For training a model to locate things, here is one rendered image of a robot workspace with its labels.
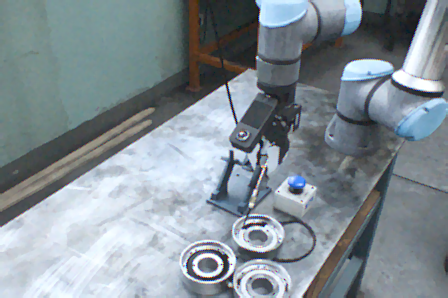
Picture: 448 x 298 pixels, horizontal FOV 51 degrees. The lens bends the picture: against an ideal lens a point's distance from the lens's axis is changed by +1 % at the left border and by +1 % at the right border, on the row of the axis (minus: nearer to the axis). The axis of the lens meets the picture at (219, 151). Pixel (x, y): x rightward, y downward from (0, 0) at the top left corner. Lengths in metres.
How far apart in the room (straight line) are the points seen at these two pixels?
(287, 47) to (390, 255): 1.54
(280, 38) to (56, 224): 0.61
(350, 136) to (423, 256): 1.09
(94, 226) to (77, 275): 0.13
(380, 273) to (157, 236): 1.30
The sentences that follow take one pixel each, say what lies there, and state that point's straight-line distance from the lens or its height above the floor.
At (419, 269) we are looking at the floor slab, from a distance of 2.20.
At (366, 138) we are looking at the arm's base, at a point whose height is 0.85.
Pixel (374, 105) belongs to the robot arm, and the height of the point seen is 0.97.
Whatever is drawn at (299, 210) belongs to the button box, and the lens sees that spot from 1.04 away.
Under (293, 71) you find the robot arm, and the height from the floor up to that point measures 1.16.
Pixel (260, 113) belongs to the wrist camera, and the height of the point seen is 1.08.
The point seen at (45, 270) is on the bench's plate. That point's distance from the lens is 0.98.
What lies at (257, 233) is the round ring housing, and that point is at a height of 0.82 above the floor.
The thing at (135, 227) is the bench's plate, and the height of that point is 0.80.
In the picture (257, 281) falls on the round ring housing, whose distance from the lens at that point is 0.89.
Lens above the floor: 1.49
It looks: 34 degrees down
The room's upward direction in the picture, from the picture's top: 2 degrees clockwise
